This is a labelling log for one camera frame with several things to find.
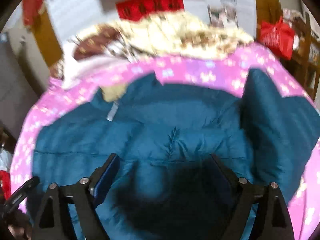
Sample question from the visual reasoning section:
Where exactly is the teal padded jacket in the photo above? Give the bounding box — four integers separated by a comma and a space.
27, 69, 319, 239

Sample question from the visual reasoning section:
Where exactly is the pale pink pillow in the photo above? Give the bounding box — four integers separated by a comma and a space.
61, 41, 128, 90

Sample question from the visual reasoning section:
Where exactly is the pink floral bed cover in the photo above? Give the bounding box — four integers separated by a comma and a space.
10, 44, 319, 239

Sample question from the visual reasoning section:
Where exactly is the wooden chair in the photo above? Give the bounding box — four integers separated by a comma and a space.
280, 13, 319, 101

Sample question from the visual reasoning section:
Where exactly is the red plastic bag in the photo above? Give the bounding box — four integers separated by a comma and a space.
258, 17, 295, 60

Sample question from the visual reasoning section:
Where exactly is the red hanging knot ornament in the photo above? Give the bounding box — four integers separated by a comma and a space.
22, 0, 44, 27

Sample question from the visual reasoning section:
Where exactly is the cream floral quilt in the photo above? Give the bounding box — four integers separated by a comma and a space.
73, 10, 254, 61

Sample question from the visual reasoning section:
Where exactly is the red banner with black characters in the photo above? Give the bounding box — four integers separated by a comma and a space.
116, 0, 184, 21

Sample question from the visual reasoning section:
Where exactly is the wall picture poster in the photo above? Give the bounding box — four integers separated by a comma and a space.
207, 0, 239, 28

